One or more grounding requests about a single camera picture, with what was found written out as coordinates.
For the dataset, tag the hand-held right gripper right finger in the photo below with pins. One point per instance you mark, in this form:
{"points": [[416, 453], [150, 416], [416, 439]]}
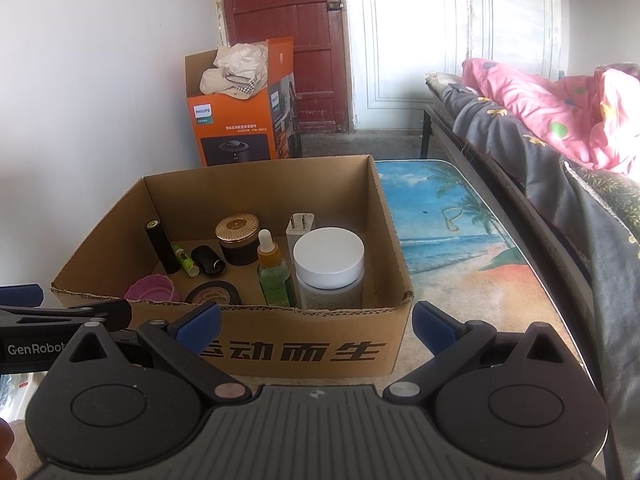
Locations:
{"points": [[432, 325]]}

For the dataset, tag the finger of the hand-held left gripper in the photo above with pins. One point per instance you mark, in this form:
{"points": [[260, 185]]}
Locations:
{"points": [[60, 311], [20, 295]]}

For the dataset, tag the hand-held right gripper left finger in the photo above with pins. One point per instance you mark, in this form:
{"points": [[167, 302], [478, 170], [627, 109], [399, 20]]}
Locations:
{"points": [[202, 327]]}

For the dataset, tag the black tape roll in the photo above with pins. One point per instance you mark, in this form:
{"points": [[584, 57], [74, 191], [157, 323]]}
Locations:
{"points": [[212, 296]]}

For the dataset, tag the pink silicone cup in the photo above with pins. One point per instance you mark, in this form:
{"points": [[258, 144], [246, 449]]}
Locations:
{"points": [[150, 290]]}

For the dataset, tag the small black bottle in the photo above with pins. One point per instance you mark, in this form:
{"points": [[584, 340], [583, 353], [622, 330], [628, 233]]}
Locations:
{"points": [[206, 260]]}

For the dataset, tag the green lip balm tube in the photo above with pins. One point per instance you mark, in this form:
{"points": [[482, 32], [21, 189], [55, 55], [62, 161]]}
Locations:
{"points": [[184, 260]]}

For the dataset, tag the green dropper bottle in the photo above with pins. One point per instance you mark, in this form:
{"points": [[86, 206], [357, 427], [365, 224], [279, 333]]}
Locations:
{"points": [[272, 280]]}

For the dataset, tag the black jar with gold lid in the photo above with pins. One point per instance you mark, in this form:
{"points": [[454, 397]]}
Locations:
{"points": [[239, 247]]}

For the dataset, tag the black tube with gold cap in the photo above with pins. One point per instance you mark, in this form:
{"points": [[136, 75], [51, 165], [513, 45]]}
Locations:
{"points": [[152, 247]]}

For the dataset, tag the large jar with white lid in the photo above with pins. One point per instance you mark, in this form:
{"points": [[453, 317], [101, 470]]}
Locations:
{"points": [[327, 260]]}

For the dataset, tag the white charger plug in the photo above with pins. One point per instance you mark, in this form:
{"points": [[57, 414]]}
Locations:
{"points": [[299, 232]]}

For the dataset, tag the brown cardboard box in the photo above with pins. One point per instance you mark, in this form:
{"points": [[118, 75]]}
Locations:
{"points": [[250, 180]]}

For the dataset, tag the person's left hand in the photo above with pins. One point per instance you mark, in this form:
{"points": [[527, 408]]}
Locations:
{"points": [[4, 440]]}

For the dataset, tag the brown rubber band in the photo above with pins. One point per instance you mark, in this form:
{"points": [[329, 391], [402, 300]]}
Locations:
{"points": [[451, 229]]}

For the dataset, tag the grey printed blanket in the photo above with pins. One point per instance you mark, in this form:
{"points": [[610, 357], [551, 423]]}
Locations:
{"points": [[525, 160]]}

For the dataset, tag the orange appliance carton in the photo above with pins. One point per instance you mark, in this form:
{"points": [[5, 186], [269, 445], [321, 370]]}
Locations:
{"points": [[235, 120]]}

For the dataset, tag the grey floral quilt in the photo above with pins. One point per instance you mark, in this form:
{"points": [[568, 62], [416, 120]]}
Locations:
{"points": [[610, 195]]}

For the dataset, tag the pink quilt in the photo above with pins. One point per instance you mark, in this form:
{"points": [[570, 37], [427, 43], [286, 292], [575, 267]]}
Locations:
{"points": [[540, 105]]}

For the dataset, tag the beige crumpled cloth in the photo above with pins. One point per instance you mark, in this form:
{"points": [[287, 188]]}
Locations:
{"points": [[240, 57]]}

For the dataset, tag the white panelled door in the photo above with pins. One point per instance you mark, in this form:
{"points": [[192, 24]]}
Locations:
{"points": [[410, 35]]}

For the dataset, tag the red wooden door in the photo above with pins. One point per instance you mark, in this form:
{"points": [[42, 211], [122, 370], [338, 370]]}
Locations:
{"points": [[280, 20]]}

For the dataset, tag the metal door latch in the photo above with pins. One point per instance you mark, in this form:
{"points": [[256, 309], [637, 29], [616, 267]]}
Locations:
{"points": [[335, 6]]}

